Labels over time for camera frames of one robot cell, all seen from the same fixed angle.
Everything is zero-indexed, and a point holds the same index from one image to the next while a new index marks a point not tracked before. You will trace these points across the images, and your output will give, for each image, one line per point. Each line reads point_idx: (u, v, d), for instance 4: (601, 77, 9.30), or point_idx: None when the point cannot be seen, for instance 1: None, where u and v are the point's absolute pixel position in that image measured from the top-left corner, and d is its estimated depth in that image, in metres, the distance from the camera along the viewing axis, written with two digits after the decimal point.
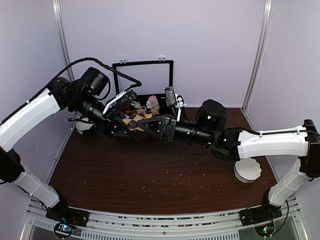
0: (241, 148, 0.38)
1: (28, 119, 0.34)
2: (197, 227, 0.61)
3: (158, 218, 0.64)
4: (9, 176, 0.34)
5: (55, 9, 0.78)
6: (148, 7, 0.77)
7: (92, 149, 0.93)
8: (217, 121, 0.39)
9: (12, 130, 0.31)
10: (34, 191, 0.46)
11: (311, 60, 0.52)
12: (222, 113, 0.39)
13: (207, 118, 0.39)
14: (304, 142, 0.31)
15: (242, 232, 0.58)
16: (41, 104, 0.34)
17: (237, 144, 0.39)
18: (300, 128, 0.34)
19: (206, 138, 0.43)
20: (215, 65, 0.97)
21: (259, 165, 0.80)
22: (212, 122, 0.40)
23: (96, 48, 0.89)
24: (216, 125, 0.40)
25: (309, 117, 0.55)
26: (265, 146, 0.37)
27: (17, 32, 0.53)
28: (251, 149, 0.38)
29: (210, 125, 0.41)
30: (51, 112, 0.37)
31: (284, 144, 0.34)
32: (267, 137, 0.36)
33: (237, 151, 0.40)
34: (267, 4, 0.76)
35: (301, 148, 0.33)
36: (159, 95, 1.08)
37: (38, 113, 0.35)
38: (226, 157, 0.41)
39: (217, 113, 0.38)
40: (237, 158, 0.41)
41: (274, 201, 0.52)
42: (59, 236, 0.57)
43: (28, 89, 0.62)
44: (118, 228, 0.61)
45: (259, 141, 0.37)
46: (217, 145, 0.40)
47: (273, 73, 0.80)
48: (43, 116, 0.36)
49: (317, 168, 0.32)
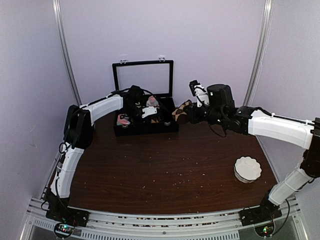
0: (252, 122, 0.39)
1: (106, 106, 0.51)
2: (197, 227, 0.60)
3: (158, 218, 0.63)
4: (81, 144, 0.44)
5: (55, 9, 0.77)
6: (148, 6, 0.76)
7: (92, 149, 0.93)
8: (221, 95, 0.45)
9: (98, 109, 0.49)
10: (69, 169, 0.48)
11: (312, 60, 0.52)
12: (223, 88, 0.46)
13: (211, 96, 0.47)
14: (309, 133, 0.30)
15: (243, 232, 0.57)
16: (115, 100, 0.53)
17: (248, 117, 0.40)
18: (309, 120, 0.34)
19: (216, 115, 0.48)
20: (214, 66, 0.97)
21: (258, 165, 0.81)
22: (216, 98, 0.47)
23: (96, 49, 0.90)
24: (222, 99, 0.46)
25: (308, 117, 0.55)
26: (273, 128, 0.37)
27: (17, 32, 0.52)
28: (260, 126, 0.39)
29: (217, 101, 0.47)
30: (117, 108, 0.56)
31: (290, 130, 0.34)
32: (278, 120, 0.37)
33: (247, 125, 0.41)
34: (267, 4, 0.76)
35: (304, 139, 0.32)
36: (159, 95, 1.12)
37: (111, 106, 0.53)
38: (236, 129, 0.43)
39: (217, 89, 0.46)
40: (246, 132, 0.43)
41: (272, 198, 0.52)
42: (59, 236, 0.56)
43: (27, 89, 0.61)
44: (118, 228, 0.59)
45: (270, 120, 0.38)
46: (225, 117, 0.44)
47: (273, 73, 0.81)
48: (112, 109, 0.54)
49: (314, 165, 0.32)
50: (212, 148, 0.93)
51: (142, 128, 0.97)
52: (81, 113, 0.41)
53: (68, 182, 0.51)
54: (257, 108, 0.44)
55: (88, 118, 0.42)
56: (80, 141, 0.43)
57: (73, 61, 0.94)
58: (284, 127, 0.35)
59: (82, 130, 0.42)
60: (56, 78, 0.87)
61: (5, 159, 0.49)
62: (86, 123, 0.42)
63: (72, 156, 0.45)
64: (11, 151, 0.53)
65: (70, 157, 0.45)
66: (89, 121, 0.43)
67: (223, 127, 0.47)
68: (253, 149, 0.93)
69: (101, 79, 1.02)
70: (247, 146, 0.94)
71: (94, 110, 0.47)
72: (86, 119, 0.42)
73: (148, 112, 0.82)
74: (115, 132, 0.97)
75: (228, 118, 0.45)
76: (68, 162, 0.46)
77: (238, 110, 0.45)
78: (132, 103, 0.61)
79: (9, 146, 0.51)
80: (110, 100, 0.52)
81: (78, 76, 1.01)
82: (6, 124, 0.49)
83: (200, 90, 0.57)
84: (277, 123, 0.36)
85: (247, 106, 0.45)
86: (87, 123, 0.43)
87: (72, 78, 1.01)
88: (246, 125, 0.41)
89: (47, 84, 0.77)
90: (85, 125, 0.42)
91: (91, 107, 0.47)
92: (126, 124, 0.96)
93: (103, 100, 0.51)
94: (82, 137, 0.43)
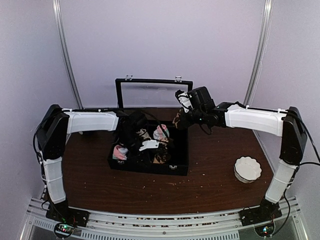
0: (228, 114, 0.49)
1: (93, 121, 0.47)
2: (197, 227, 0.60)
3: (158, 218, 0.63)
4: (47, 153, 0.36)
5: (55, 9, 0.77)
6: (148, 6, 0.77)
7: (92, 149, 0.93)
8: (198, 95, 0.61)
9: (81, 120, 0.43)
10: (53, 179, 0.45)
11: (311, 60, 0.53)
12: (198, 91, 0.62)
13: (190, 97, 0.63)
14: (279, 120, 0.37)
15: (242, 233, 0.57)
16: (107, 118, 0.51)
17: (225, 111, 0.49)
18: (280, 110, 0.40)
19: (197, 114, 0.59)
20: (215, 66, 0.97)
21: (259, 165, 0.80)
22: (194, 99, 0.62)
23: (97, 48, 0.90)
24: (199, 99, 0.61)
25: (308, 117, 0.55)
26: (248, 119, 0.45)
27: (18, 33, 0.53)
28: (236, 118, 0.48)
29: (196, 101, 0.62)
30: (106, 128, 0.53)
31: (263, 120, 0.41)
32: (253, 112, 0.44)
33: (224, 118, 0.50)
34: (267, 4, 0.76)
35: (276, 127, 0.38)
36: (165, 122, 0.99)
37: (100, 122, 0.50)
38: (216, 122, 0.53)
39: (194, 91, 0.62)
40: (224, 124, 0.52)
41: (270, 197, 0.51)
42: (59, 236, 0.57)
43: (28, 89, 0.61)
44: (117, 228, 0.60)
45: (244, 112, 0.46)
46: (205, 113, 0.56)
47: (273, 73, 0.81)
48: (101, 126, 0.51)
49: (290, 152, 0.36)
50: (212, 148, 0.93)
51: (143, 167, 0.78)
52: (59, 117, 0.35)
53: (58, 189, 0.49)
54: (236, 103, 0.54)
55: (62, 126, 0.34)
56: (47, 149, 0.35)
57: (73, 61, 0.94)
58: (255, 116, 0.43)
59: (53, 137, 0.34)
60: (56, 78, 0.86)
61: (5, 159, 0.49)
62: (61, 130, 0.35)
63: (50, 168, 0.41)
64: (11, 150, 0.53)
65: (46, 170, 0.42)
66: (65, 129, 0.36)
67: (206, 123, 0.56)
68: (253, 149, 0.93)
69: (101, 79, 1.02)
70: (247, 146, 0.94)
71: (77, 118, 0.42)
72: (61, 126, 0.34)
73: (147, 146, 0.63)
74: (109, 164, 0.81)
75: (207, 114, 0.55)
76: (48, 174, 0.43)
77: (217, 107, 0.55)
78: (129, 128, 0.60)
79: (9, 145, 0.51)
80: (102, 116, 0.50)
81: (78, 77, 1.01)
82: (6, 125, 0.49)
83: (184, 97, 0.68)
84: (250, 114, 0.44)
85: (226, 103, 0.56)
86: (62, 130, 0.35)
87: (72, 78, 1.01)
88: (222, 118, 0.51)
89: (47, 83, 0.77)
90: (58, 132, 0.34)
91: (76, 114, 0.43)
92: (122, 160, 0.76)
93: (93, 112, 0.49)
94: (51, 147, 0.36)
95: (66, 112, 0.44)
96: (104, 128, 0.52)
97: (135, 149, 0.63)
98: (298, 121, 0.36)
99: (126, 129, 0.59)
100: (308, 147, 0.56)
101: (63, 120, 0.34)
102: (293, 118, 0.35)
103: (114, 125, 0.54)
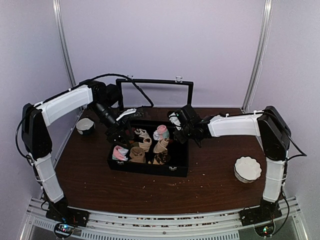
0: (210, 126, 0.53)
1: (67, 103, 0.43)
2: (197, 227, 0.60)
3: (158, 218, 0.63)
4: (38, 153, 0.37)
5: (55, 9, 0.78)
6: (149, 6, 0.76)
7: (91, 149, 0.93)
8: (184, 113, 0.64)
9: (55, 108, 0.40)
10: (48, 179, 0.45)
11: (311, 60, 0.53)
12: (183, 109, 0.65)
13: (178, 116, 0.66)
14: (255, 120, 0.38)
15: (242, 232, 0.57)
16: (80, 93, 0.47)
17: (207, 123, 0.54)
18: (256, 111, 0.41)
19: (186, 131, 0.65)
20: (215, 66, 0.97)
21: (259, 165, 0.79)
22: (181, 117, 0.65)
23: (97, 48, 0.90)
24: (186, 116, 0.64)
25: (308, 117, 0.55)
26: (228, 126, 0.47)
27: (18, 32, 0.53)
28: (217, 128, 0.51)
29: (183, 119, 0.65)
30: (83, 102, 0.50)
31: (241, 123, 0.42)
32: (231, 118, 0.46)
33: (208, 129, 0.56)
34: (267, 4, 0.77)
35: (254, 127, 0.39)
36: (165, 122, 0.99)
37: (75, 100, 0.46)
38: (203, 135, 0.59)
39: (178, 110, 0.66)
40: (210, 135, 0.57)
41: (268, 197, 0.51)
42: (59, 236, 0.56)
43: (28, 89, 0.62)
44: (117, 228, 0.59)
45: (222, 120, 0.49)
46: (191, 128, 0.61)
47: (273, 73, 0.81)
48: (78, 103, 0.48)
49: (273, 149, 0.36)
50: (213, 149, 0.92)
51: (142, 169, 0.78)
52: (32, 114, 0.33)
53: (54, 187, 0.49)
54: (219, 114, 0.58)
55: (40, 121, 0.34)
56: (36, 148, 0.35)
57: (73, 61, 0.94)
58: (229, 121, 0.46)
59: (35, 135, 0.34)
60: (56, 78, 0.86)
61: (6, 158, 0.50)
62: (41, 126, 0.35)
63: (42, 167, 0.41)
64: (11, 150, 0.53)
65: (39, 170, 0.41)
66: (42, 124, 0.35)
67: (196, 137, 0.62)
68: (253, 149, 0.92)
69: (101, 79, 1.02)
70: (247, 146, 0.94)
71: (50, 108, 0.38)
72: (38, 122, 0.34)
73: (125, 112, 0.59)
74: (109, 165, 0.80)
75: (194, 127, 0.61)
76: (41, 173, 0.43)
77: (202, 119, 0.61)
78: (105, 96, 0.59)
79: (10, 145, 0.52)
80: (74, 95, 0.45)
81: (78, 76, 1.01)
82: (6, 125, 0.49)
83: (173, 116, 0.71)
84: (225, 121, 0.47)
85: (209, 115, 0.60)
86: (41, 126, 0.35)
87: (72, 78, 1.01)
88: (207, 130, 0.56)
89: (47, 83, 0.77)
90: (38, 128, 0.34)
91: (47, 104, 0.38)
92: (121, 161, 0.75)
93: (64, 94, 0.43)
94: (37, 145, 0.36)
95: (36, 106, 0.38)
96: (81, 104, 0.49)
97: (109, 121, 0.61)
98: (274, 118, 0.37)
99: (101, 98, 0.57)
100: (307, 147, 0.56)
101: (36, 116, 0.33)
102: (268, 115, 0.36)
103: (90, 97, 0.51)
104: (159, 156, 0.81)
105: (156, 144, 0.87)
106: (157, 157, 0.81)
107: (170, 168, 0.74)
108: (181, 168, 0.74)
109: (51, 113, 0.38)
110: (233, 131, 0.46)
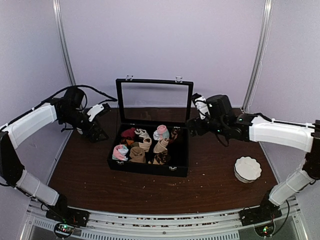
0: (252, 129, 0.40)
1: (32, 122, 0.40)
2: (197, 227, 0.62)
3: (158, 218, 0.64)
4: (9, 178, 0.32)
5: (55, 9, 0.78)
6: (149, 6, 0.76)
7: (91, 149, 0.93)
8: (219, 105, 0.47)
9: (20, 129, 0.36)
10: (36, 190, 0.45)
11: (311, 60, 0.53)
12: (220, 100, 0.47)
13: (210, 107, 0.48)
14: (309, 136, 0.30)
15: (243, 232, 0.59)
16: (43, 112, 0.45)
17: (249, 124, 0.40)
18: (309, 124, 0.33)
19: (216, 128, 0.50)
20: (215, 66, 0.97)
21: (258, 165, 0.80)
22: (214, 109, 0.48)
23: (97, 48, 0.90)
24: (221, 109, 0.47)
25: (309, 117, 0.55)
26: (273, 133, 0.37)
27: (18, 32, 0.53)
28: (259, 133, 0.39)
29: (217, 112, 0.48)
30: (48, 121, 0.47)
31: (291, 136, 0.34)
32: (279, 126, 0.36)
33: (248, 132, 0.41)
34: (267, 4, 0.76)
35: (305, 143, 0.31)
36: (165, 122, 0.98)
37: (40, 119, 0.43)
38: (238, 137, 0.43)
39: (215, 100, 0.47)
40: (247, 139, 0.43)
41: (273, 199, 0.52)
42: (59, 236, 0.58)
43: (28, 88, 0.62)
44: (118, 228, 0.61)
45: (266, 125, 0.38)
46: (226, 126, 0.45)
47: (273, 73, 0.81)
48: (44, 122, 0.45)
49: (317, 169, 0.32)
50: (213, 149, 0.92)
51: (141, 169, 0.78)
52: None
53: (47, 191, 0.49)
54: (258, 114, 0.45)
55: (6, 144, 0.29)
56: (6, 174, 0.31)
57: (73, 61, 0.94)
58: (276, 129, 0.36)
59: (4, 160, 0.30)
60: (56, 77, 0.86)
61: None
62: (9, 150, 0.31)
63: (26, 184, 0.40)
64: None
65: (24, 188, 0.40)
66: (9, 146, 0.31)
67: (225, 137, 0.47)
68: (253, 149, 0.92)
69: (101, 79, 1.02)
70: (247, 146, 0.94)
71: (17, 129, 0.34)
72: (6, 145, 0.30)
73: (95, 113, 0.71)
74: (109, 165, 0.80)
75: (229, 126, 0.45)
76: (27, 190, 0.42)
77: (240, 117, 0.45)
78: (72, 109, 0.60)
79: None
80: (39, 113, 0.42)
81: (78, 76, 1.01)
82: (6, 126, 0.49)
83: (201, 102, 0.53)
84: (272, 127, 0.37)
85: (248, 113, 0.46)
86: (8, 149, 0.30)
87: (72, 78, 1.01)
88: (247, 132, 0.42)
89: (47, 83, 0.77)
90: (6, 153, 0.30)
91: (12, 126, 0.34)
92: (121, 161, 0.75)
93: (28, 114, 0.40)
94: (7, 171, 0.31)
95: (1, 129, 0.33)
96: (48, 122, 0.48)
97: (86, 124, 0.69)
98: None
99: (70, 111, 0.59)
100: None
101: (3, 138, 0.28)
102: None
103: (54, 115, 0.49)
104: (159, 156, 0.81)
105: (156, 144, 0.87)
106: (157, 157, 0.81)
107: (170, 168, 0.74)
108: (181, 169, 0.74)
109: (17, 134, 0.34)
110: (281, 140, 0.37)
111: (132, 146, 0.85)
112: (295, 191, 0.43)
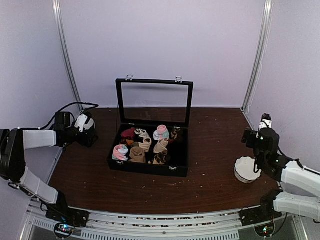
0: (284, 172, 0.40)
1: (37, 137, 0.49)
2: (197, 227, 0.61)
3: (158, 218, 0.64)
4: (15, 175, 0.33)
5: (55, 9, 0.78)
6: (148, 6, 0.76)
7: (91, 149, 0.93)
8: (269, 142, 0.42)
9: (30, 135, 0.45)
10: (38, 188, 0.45)
11: (311, 60, 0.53)
12: (274, 136, 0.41)
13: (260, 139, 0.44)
14: None
15: (243, 232, 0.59)
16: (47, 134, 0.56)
17: (283, 167, 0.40)
18: None
19: (256, 156, 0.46)
20: (215, 66, 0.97)
21: None
22: (264, 142, 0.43)
23: (97, 48, 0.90)
24: (269, 146, 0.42)
25: (308, 117, 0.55)
26: (301, 178, 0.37)
27: (18, 32, 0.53)
28: (289, 177, 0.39)
29: (263, 145, 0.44)
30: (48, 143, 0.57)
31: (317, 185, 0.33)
32: (308, 174, 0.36)
33: (280, 174, 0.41)
34: (267, 4, 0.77)
35: None
36: (165, 123, 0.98)
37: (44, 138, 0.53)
38: (270, 175, 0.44)
39: (268, 135, 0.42)
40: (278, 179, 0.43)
41: (279, 204, 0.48)
42: (59, 236, 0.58)
43: (28, 88, 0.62)
44: (118, 228, 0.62)
45: (297, 171, 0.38)
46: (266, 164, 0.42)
47: (273, 73, 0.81)
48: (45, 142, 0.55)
49: None
50: (213, 149, 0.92)
51: (141, 169, 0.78)
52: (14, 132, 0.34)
53: (46, 189, 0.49)
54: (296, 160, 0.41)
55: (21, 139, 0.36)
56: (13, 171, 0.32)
57: (73, 61, 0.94)
58: (302, 176, 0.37)
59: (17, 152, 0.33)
60: (56, 78, 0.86)
61: None
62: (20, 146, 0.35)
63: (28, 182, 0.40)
64: None
65: (27, 185, 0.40)
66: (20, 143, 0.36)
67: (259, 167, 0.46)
68: None
69: (101, 79, 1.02)
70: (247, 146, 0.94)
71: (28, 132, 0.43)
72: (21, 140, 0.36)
73: (82, 123, 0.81)
74: (109, 165, 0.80)
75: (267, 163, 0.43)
76: (31, 187, 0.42)
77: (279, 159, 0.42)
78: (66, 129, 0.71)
79: None
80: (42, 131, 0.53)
81: (78, 76, 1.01)
82: (6, 125, 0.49)
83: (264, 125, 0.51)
84: (299, 173, 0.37)
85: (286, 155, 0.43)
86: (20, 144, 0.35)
87: (72, 78, 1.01)
88: (280, 174, 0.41)
89: (47, 83, 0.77)
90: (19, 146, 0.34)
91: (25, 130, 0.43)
92: (122, 161, 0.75)
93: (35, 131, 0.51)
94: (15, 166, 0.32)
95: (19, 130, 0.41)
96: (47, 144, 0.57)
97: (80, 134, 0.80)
98: None
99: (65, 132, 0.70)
100: (308, 147, 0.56)
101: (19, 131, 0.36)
102: None
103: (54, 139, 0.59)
104: (159, 156, 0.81)
105: (156, 144, 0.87)
106: (157, 157, 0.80)
107: (170, 168, 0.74)
108: (181, 169, 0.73)
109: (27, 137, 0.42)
110: (310, 189, 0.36)
111: (132, 146, 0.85)
112: (298, 213, 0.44)
